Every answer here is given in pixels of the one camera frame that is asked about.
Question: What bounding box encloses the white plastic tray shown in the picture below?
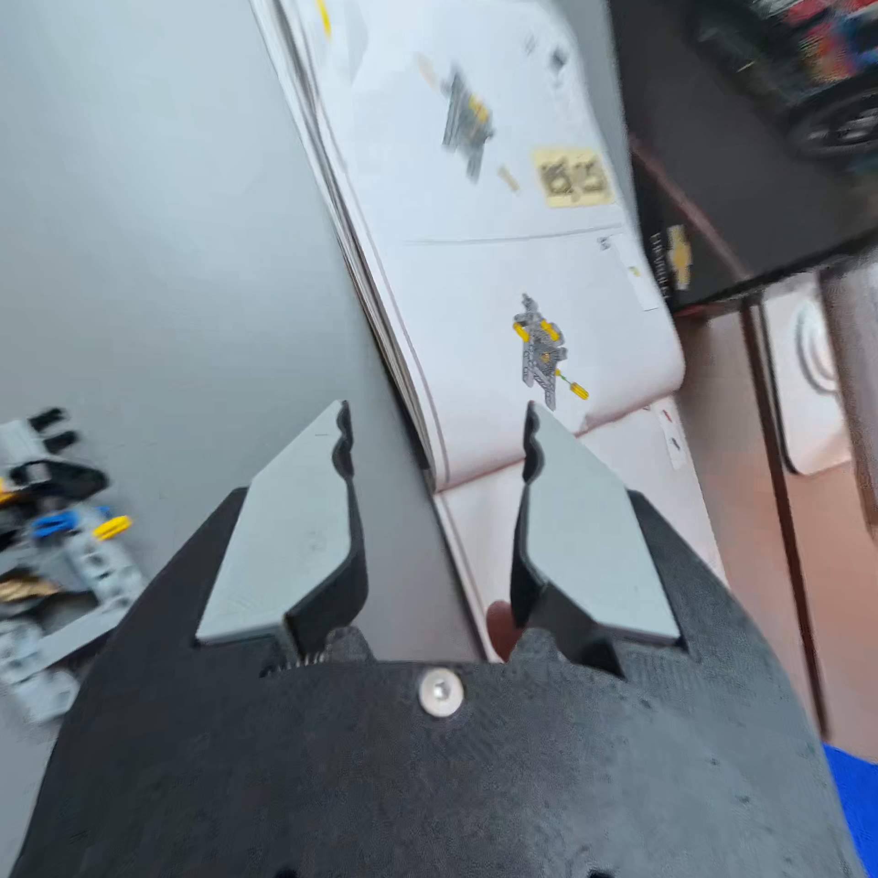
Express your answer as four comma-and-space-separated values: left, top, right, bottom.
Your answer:
758, 274, 855, 477

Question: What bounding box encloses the grey lego chassis assembly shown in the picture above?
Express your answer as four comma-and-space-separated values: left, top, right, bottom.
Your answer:
0, 406, 148, 724

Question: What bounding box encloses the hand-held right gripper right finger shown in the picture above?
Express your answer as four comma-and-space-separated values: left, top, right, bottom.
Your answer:
509, 401, 683, 680

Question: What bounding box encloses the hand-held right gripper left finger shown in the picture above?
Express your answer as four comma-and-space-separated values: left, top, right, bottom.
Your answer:
194, 400, 370, 658

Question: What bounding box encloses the lego set cardboard box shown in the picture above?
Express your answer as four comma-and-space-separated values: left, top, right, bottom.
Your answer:
607, 0, 878, 313

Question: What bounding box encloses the grey blurred post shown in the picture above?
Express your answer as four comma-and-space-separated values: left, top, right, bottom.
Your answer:
819, 250, 878, 543

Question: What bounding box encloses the open lego instruction booklet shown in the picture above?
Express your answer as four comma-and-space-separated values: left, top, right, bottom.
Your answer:
248, 0, 728, 663

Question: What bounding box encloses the blue plastic object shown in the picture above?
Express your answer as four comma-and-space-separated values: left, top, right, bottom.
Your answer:
819, 741, 878, 878

